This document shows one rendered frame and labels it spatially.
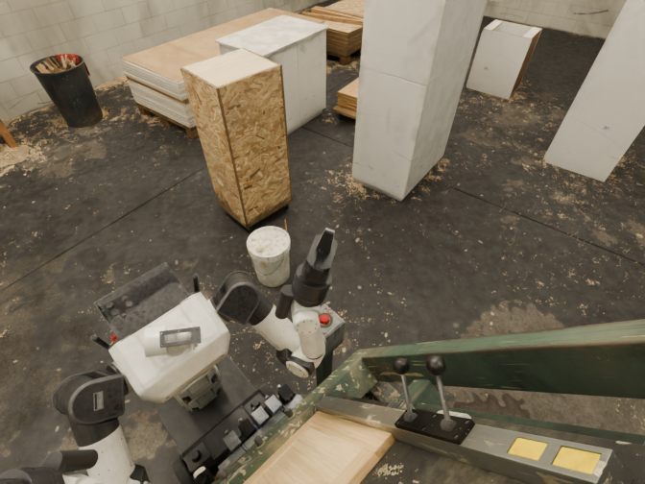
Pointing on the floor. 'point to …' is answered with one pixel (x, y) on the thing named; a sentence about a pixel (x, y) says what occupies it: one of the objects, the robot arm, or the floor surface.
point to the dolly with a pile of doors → (347, 100)
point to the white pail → (270, 254)
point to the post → (323, 369)
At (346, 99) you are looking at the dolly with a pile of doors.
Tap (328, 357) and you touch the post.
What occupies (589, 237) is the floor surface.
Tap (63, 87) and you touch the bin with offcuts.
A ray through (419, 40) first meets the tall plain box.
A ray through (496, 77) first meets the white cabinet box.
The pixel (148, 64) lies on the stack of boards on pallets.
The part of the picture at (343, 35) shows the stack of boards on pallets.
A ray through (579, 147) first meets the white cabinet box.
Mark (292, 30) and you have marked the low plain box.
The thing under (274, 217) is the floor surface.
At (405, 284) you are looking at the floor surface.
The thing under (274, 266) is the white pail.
